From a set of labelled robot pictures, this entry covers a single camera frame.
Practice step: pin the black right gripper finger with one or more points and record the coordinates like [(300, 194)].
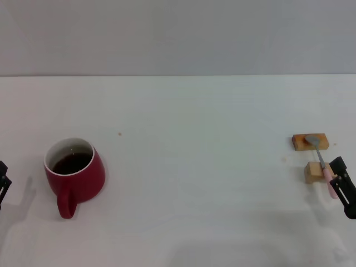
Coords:
[(346, 194)]

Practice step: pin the light wooden block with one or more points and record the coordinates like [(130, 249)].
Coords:
[(313, 172)]

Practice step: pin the dark coffee liquid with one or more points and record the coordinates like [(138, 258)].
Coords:
[(71, 164)]

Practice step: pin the dark orange wooden block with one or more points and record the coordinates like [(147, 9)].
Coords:
[(299, 143)]

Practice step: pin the red ceramic cup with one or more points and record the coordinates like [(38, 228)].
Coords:
[(83, 183)]

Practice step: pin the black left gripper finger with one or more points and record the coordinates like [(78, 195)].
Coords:
[(3, 183)]

